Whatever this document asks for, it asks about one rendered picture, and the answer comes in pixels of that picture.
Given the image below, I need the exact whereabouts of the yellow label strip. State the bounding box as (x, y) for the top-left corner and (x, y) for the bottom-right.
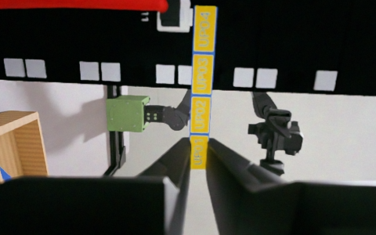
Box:
(190, 6), (218, 169)

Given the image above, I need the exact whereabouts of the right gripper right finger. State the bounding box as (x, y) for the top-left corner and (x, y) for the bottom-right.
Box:
(205, 138), (376, 235)

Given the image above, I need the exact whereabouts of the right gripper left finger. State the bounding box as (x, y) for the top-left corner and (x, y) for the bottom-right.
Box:
(0, 137), (192, 235)

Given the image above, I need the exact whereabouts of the blue flat strip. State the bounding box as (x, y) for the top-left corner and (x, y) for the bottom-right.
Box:
(0, 167), (12, 180)

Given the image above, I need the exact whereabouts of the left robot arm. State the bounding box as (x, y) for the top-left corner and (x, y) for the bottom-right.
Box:
(143, 89), (304, 156)

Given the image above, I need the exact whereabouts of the tan open box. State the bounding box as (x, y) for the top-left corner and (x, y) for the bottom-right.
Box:
(0, 110), (49, 177)

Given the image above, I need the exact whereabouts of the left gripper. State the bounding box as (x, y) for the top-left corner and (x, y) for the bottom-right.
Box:
(257, 109), (292, 176)

